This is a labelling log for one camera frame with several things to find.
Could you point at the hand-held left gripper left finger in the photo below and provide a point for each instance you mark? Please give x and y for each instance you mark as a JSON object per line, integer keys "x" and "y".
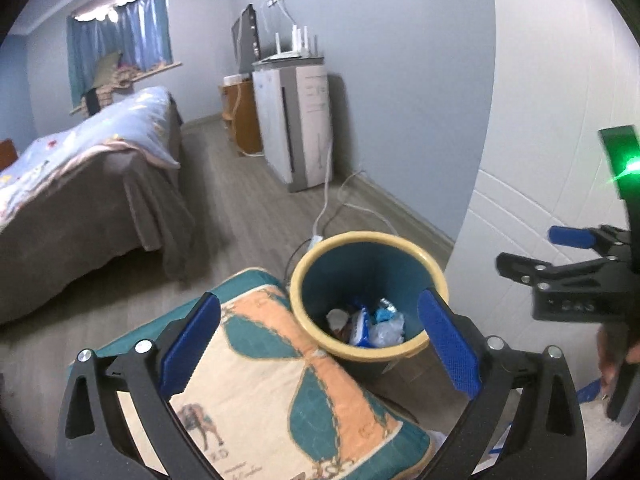
{"x": 192, "y": 340}

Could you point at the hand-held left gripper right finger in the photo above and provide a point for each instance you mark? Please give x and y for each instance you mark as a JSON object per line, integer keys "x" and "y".
{"x": 450, "y": 345}

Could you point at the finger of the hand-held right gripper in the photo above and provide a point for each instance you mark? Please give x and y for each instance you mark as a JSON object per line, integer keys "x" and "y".
{"x": 567, "y": 236}
{"x": 515, "y": 266}

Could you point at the trash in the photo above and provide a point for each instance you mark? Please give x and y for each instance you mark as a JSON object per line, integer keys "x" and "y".
{"x": 387, "y": 331}

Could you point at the blue patterned wrapper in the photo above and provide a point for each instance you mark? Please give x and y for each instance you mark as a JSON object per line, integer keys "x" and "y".
{"x": 385, "y": 310}

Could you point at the teal bin with yellow rim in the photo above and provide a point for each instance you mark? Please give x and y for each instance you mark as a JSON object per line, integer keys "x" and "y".
{"x": 370, "y": 270}

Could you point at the person's right hand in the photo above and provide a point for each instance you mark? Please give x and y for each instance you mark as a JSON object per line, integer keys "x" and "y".
{"x": 610, "y": 355}

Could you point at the white power strip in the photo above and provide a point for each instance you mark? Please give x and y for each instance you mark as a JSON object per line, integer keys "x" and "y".
{"x": 317, "y": 241}

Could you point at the wooden cabinet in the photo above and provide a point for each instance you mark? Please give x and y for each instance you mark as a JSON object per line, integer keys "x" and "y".
{"x": 247, "y": 125}

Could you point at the blue printed quilt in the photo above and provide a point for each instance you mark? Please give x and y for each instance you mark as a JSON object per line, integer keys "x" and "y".
{"x": 100, "y": 130}

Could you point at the white air purifier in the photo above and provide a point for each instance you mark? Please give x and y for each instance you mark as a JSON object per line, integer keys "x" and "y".
{"x": 272, "y": 120}

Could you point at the black object by window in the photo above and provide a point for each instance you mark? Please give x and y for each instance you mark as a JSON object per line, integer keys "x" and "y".
{"x": 92, "y": 102}

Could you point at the white box on cabinet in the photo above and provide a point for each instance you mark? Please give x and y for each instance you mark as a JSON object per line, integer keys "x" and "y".
{"x": 235, "y": 80}

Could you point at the plaid cloth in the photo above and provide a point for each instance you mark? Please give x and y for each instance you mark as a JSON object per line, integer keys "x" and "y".
{"x": 117, "y": 80}

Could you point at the wooden window sill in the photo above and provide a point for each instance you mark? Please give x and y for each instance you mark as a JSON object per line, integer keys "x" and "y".
{"x": 167, "y": 66}

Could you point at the olive pillow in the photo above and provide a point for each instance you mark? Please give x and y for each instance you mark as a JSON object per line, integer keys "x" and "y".
{"x": 107, "y": 67}

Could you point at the white router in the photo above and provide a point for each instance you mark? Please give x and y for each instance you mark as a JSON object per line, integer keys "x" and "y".
{"x": 290, "y": 57}

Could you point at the black monitor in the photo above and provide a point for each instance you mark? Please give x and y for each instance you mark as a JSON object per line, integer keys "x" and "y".
{"x": 245, "y": 40}

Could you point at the blue curtain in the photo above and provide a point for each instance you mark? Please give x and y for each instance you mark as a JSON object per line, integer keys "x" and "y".
{"x": 140, "y": 35}

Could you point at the wooden bed frame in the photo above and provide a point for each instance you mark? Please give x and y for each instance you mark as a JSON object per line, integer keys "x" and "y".
{"x": 6, "y": 155}

